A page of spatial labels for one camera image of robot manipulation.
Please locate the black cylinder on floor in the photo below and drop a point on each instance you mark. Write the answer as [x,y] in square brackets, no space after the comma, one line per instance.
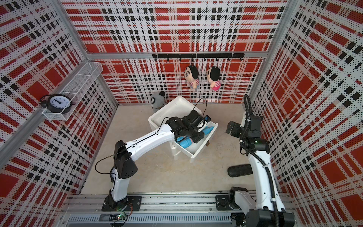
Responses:
[240,170]

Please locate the blue toy microphone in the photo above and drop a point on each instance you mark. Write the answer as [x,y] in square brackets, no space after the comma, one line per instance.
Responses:
[207,130]
[184,142]

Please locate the white wire wall basket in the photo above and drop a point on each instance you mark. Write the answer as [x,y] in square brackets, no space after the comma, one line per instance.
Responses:
[77,88]

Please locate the black wall hook rail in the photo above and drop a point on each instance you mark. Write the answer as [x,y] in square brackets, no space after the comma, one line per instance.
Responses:
[199,56]

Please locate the black alarm clock in basket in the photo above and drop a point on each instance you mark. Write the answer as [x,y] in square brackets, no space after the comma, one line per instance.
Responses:
[56,103]

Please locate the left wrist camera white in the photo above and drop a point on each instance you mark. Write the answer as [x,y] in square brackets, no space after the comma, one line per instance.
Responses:
[204,122]

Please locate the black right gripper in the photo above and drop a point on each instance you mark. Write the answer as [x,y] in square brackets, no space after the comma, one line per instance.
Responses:
[235,132]

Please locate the small circuit board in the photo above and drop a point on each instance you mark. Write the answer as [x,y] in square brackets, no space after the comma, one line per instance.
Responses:
[113,218]

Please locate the white plastic drawer cabinet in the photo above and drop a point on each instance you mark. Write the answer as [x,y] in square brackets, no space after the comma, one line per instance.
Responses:
[174,110]

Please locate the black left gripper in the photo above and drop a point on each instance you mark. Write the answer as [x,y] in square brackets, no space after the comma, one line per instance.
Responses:
[196,139]

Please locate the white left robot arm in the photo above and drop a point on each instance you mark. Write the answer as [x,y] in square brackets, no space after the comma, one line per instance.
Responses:
[125,155]

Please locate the white top drawer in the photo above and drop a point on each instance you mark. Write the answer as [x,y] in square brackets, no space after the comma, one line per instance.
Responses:
[193,151]

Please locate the plush doll blue shorts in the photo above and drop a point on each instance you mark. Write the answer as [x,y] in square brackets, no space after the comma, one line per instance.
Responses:
[191,74]

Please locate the plush doll pink shorts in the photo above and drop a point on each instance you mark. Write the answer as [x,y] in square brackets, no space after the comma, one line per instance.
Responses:
[213,77]

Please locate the grey plush animal toy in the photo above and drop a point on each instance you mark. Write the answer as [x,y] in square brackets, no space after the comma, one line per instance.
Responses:
[157,101]

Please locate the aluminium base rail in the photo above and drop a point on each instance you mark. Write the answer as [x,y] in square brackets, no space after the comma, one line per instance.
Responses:
[183,209]

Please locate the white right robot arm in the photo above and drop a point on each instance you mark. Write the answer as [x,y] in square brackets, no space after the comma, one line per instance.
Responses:
[267,210]

